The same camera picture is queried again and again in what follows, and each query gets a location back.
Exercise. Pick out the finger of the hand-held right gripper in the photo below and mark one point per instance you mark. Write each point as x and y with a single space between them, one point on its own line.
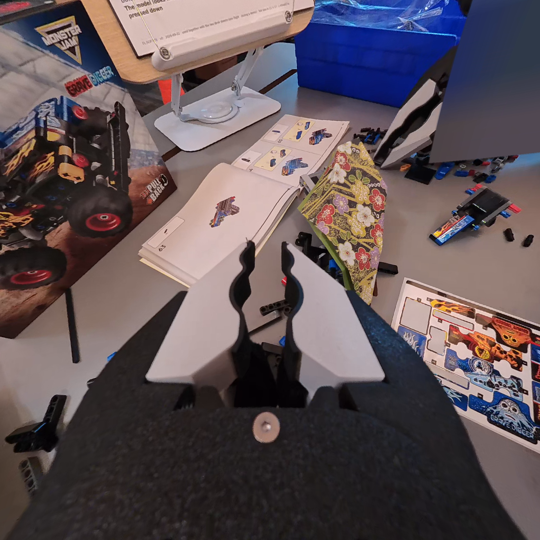
415 147
422 99

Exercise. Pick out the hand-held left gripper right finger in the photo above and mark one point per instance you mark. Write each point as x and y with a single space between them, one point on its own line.
337 333

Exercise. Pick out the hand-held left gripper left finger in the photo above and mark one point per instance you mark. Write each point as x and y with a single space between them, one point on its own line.
190 333

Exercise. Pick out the black blue lego assembly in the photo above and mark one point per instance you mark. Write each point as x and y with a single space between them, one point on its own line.
481 206

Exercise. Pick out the pile of small lego pieces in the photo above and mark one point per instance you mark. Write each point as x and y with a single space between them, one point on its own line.
422 173

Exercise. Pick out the short black lego beam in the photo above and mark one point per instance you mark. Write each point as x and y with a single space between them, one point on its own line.
272 307

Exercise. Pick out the black lego liftarm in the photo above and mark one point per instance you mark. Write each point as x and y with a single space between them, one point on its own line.
388 268

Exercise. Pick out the long black lego axle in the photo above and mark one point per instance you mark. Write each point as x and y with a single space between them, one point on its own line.
72 325

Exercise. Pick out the stubby black lego pin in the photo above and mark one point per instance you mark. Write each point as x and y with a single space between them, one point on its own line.
528 241
509 234

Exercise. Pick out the black lego angle connector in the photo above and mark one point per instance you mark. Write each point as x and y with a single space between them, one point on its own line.
38 434

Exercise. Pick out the grey lego beam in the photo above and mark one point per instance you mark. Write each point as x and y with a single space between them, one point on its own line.
30 474

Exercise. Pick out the lego set box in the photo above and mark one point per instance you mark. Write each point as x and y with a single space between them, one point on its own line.
84 126

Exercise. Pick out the blue plastic bin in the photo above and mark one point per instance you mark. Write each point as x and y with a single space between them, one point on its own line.
358 63

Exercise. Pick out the clear plastic bag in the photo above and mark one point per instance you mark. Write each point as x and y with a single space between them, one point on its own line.
379 10

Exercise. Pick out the floral patterned paper sheet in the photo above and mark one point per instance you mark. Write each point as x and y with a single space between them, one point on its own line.
350 202

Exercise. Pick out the colourful sticker sheet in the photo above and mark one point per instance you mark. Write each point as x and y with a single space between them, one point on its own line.
464 350

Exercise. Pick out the instruction booklet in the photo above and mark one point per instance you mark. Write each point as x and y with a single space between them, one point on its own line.
219 198

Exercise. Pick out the printed instruction sheet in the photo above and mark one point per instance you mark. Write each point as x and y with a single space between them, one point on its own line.
190 25

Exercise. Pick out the orange plastic bin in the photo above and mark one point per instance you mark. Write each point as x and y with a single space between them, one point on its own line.
164 88

